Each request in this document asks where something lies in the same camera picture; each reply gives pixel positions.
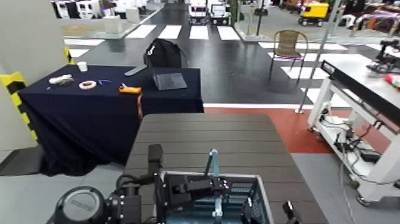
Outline white square pedestal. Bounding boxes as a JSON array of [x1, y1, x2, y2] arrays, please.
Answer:
[[104, 15, 124, 35]]

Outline yellow small vehicle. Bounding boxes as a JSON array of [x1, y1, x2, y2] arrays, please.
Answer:
[[297, 1, 331, 27]]

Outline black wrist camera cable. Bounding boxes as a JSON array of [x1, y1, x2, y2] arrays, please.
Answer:
[[115, 173, 151, 192]]

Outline thin black signpost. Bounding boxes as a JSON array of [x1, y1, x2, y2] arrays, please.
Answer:
[[255, 0, 267, 37]]

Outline brown wicker metal chair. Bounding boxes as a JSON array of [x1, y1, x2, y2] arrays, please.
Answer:
[[268, 29, 310, 86]]

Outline large yellow black corner guard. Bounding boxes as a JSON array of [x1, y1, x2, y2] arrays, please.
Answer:
[[0, 71, 39, 142]]

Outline black backpack on chair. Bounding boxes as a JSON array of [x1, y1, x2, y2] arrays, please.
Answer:
[[143, 38, 190, 69]]

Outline black power adapter box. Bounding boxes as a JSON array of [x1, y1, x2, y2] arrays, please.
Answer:
[[359, 149, 382, 164]]

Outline pink tape ring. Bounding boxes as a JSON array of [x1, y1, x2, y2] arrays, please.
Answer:
[[78, 80, 98, 91]]

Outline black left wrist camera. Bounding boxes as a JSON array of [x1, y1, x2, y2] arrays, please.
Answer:
[[148, 144, 164, 179]]

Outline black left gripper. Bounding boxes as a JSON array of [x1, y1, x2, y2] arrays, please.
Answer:
[[162, 148, 255, 224]]

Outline grey flat bar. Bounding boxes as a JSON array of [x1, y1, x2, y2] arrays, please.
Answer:
[[124, 65, 148, 77]]

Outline slanted grey metal pole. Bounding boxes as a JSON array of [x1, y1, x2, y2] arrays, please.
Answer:
[[294, 0, 343, 114]]

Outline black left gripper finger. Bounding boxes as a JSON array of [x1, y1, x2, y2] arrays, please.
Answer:
[[282, 200, 302, 224]]

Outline white toy figure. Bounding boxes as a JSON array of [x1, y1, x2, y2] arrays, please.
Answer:
[[48, 74, 75, 86]]

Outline dark grey laptop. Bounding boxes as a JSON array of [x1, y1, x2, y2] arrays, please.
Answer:
[[151, 67, 189, 91]]

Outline white workbench with shelf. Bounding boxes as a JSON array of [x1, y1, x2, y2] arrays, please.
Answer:
[[307, 54, 400, 207]]

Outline orange hand tool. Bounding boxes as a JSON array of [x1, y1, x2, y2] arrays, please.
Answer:
[[118, 83, 143, 95]]

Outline navy tablecloth covered table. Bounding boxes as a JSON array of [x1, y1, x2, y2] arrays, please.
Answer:
[[18, 64, 205, 178]]

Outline black device on workbench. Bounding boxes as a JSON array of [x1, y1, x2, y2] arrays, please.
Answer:
[[367, 39, 400, 74]]

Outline red pink package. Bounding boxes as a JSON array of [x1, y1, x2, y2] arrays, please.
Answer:
[[383, 73, 400, 89]]

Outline blue plastic folding crate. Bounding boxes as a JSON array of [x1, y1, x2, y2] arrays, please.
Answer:
[[159, 170, 276, 224]]

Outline small yellow black corner guard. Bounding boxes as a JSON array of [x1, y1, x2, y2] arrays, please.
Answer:
[[63, 46, 75, 66]]

